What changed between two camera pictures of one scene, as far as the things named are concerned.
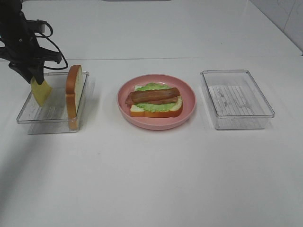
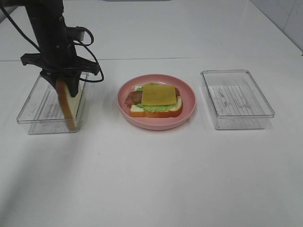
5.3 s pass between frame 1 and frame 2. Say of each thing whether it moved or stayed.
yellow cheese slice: moved
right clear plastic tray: stayed
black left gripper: moved
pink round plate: stayed
